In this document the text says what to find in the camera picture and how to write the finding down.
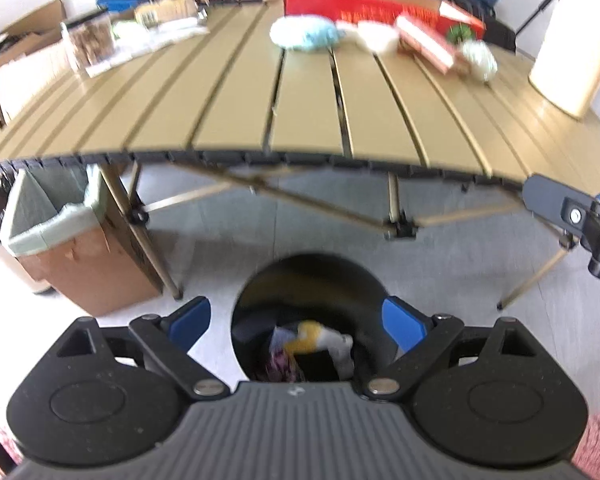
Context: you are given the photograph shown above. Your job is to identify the purple linen drawstring pouch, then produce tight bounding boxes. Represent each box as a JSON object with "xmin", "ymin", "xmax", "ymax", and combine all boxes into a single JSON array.
[{"xmin": 268, "ymin": 326, "xmax": 297, "ymax": 353}]

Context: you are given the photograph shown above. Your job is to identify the yellow white plush hamster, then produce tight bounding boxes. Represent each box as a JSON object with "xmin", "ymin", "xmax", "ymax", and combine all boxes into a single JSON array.
[{"xmin": 284, "ymin": 321, "xmax": 354, "ymax": 380}]

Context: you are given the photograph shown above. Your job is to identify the purple satin scrunchie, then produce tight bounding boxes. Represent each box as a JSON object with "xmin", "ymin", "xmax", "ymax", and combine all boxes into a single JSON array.
[{"xmin": 264, "ymin": 349, "xmax": 303, "ymax": 382}]

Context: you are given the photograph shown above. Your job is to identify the pink layered sponge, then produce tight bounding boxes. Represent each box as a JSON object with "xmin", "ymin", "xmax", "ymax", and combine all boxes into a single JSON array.
[{"xmin": 394, "ymin": 13, "xmax": 469, "ymax": 74}]

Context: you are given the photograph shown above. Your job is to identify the light blue plush toy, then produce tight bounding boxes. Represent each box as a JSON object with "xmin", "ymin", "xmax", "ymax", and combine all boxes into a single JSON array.
[{"xmin": 268, "ymin": 15, "xmax": 346, "ymax": 52}]

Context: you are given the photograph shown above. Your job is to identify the black sock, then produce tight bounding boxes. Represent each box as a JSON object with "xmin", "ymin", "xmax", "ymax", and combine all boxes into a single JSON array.
[{"xmin": 294, "ymin": 350, "xmax": 340, "ymax": 382}]

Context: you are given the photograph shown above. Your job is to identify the black round trash bin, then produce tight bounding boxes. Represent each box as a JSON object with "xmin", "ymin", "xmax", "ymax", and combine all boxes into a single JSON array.
[{"xmin": 230, "ymin": 254, "xmax": 398, "ymax": 380}]

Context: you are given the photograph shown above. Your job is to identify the cardboard box with green liner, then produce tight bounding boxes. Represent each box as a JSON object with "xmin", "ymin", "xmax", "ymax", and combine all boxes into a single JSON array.
[{"xmin": 0, "ymin": 166, "xmax": 162, "ymax": 316}]

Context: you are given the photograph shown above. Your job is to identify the cream thermos jug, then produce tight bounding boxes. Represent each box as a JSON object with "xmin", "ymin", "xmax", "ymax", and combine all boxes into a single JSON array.
[{"xmin": 529, "ymin": 0, "xmax": 600, "ymax": 119}]

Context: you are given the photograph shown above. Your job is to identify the pink fluffy rug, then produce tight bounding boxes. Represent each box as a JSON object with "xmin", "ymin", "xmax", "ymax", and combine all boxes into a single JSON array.
[{"xmin": 572, "ymin": 412, "xmax": 600, "ymax": 479}]

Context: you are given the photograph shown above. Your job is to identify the tan folding slat table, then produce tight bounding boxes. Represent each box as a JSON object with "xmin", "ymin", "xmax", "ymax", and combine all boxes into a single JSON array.
[{"xmin": 0, "ymin": 3, "xmax": 600, "ymax": 295}]

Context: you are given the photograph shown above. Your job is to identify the printed paper sheet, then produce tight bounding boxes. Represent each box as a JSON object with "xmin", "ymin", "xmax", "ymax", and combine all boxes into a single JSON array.
[{"xmin": 85, "ymin": 18, "xmax": 209, "ymax": 78}]

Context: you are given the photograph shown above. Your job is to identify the large open cardboard box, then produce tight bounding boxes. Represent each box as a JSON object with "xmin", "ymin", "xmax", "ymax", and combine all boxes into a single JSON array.
[{"xmin": 0, "ymin": 35, "xmax": 69, "ymax": 124}]

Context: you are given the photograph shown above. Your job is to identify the clear jar with snacks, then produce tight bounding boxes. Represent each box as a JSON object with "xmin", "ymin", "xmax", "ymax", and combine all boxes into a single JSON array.
[{"xmin": 60, "ymin": 8, "xmax": 114, "ymax": 72}]

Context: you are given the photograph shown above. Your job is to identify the yellow medicine box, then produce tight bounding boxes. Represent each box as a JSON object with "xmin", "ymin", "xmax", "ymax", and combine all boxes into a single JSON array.
[{"xmin": 134, "ymin": 0, "xmax": 198, "ymax": 28}]

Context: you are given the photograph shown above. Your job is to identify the blue carton box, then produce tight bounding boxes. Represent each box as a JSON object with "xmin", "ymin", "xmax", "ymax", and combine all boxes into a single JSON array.
[{"xmin": 96, "ymin": 0, "xmax": 148, "ymax": 13}]

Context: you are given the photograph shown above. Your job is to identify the far left cardboard box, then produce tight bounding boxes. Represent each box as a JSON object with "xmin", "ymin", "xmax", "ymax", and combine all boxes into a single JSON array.
[{"xmin": 0, "ymin": 0, "xmax": 67, "ymax": 64}]

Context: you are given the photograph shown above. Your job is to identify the red cardboard fruit box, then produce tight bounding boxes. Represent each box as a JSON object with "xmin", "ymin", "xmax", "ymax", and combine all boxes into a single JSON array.
[{"xmin": 284, "ymin": 0, "xmax": 486, "ymax": 44}]

